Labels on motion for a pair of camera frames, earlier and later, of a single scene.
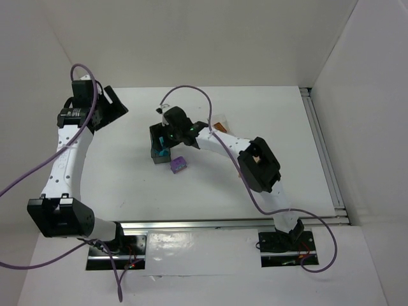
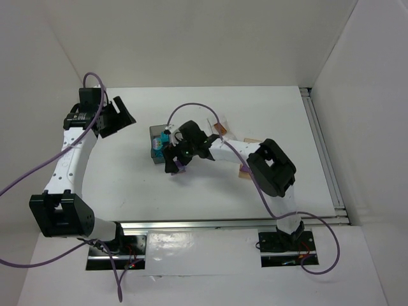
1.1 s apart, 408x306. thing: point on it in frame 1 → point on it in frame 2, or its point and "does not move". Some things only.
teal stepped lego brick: (163, 152) does not move
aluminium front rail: (222, 225) does not move
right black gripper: (158, 136) → (174, 154)
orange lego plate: (220, 127) does not move
